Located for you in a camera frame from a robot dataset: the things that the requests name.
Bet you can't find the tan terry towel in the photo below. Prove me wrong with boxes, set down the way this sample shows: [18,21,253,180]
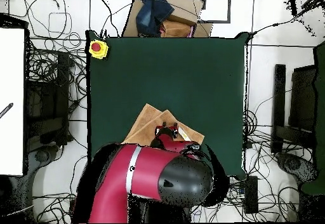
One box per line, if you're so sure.
[121,103,205,145]

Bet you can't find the dark green table cloth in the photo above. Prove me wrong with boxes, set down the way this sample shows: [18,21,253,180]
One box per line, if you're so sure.
[85,30,249,180]

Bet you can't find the folded brown towel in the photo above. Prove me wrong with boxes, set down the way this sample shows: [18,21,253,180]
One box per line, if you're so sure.
[161,20,192,38]

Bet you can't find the yellow emergency stop button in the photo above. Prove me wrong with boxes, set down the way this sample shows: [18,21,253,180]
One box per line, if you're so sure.
[88,39,109,60]

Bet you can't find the black equipment stand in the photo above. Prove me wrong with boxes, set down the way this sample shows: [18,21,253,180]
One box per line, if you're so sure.
[25,51,70,148]

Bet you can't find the blue denim jeans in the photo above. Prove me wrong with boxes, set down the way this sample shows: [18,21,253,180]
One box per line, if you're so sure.
[135,0,175,37]

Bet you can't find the brown cardboard box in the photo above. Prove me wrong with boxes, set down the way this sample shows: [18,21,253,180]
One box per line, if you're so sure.
[121,0,214,38]

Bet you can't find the black caster base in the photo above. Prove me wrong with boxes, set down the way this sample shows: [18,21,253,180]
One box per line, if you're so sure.
[276,152,319,184]
[27,145,60,179]

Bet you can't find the green cloth covered furniture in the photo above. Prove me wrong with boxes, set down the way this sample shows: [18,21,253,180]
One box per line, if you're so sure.
[301,41,325,195]

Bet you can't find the black striped rod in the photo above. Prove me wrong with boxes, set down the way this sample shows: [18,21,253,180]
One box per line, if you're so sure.
[0,102,14,119]

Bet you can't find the white panel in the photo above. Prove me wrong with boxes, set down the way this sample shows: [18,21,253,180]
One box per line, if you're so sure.
[0,27,25,176]

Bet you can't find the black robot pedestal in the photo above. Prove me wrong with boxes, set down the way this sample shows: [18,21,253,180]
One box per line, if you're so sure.
[128,195,192,223]

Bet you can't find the thick black cable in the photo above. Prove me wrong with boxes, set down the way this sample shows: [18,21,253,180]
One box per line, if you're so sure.
[247,0,325,41]

